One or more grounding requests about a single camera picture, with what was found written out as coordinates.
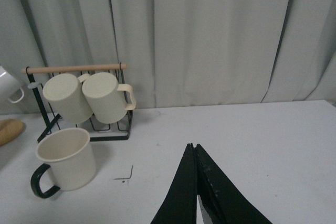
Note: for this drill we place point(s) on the grey curtain backdrop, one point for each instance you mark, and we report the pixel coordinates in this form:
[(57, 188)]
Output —
[(183, 52)]

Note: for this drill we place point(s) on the black wire cup rack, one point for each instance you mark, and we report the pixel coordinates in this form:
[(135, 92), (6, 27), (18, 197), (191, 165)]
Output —
[(54, 121)]

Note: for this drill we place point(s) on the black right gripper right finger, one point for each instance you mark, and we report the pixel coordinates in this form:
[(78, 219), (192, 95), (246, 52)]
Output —
[(221, 199)]

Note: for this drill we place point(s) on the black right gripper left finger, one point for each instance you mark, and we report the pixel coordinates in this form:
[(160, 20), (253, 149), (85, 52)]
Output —
[(179, 205)]

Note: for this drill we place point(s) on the wooden mug tree stand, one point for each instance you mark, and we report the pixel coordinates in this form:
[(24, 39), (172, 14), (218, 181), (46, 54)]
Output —
[(10, 129)]

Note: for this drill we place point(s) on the cream smiley mug black handle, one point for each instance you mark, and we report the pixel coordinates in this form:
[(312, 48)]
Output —
[(68, 155)]

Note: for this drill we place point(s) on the cream ribbed mug right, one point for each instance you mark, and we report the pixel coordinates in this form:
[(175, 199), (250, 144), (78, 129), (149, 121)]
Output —
[(108, 99)]

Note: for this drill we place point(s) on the cream ribbed mug left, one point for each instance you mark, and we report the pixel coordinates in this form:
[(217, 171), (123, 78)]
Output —
[(64, 93)]

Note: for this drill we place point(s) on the cream ribbed mug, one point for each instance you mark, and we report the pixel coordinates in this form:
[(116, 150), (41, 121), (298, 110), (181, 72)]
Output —
[(108, 99), (64, 93)]

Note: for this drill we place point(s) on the white enamel mug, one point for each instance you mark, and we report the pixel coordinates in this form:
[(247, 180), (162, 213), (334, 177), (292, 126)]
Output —
[(9, 85)]

